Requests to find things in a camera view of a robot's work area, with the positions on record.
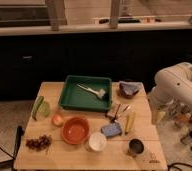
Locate blue sponge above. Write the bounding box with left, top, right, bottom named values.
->
left=101, top=123, right=122, bottom=138

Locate orange peach fruit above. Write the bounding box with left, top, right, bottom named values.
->
left=52, top=114, right=64, bottom=127

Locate metal cup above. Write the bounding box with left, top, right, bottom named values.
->
left=128, top=139, right=144, bottom=157

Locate white cup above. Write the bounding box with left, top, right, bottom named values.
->
left=87, top=132, right=107, bottom=152

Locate purple crumpled cloth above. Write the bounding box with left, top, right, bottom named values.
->
left=119, top=81, right=141, bottom=99

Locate green cucumber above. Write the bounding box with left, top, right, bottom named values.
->
left=31, top=96, right=44, bottom=121

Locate green plastic tray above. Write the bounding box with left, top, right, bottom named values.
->
left=58, top=75, right=112, bottom=112

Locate bunch of dark grapes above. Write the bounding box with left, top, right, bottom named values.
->
left=26, top=135, right=52, bottom=151

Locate small brown box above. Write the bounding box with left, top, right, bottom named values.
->
left=106, top=103, right=120, bottom=119

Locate red bowl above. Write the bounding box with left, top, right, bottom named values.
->
left=61, top=117, right=90, bottom=145

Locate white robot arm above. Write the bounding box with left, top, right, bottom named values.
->
left=148, top=62, right=192, bottom=124

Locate wooden folding table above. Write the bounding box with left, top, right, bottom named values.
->
left=14, top=90, right=167, bottom=171

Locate black cable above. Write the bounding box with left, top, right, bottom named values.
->
left=167, top=161, right=192, bottom=171

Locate yellow banana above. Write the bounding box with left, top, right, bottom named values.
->
left=125, top=112, right=136, bottom=134

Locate white dish brush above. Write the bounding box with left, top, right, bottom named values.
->
left=78, top=84, right=108, bottom=100

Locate light green vegetable piece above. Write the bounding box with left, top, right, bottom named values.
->
left=39, top=101, right=50, bottom=117

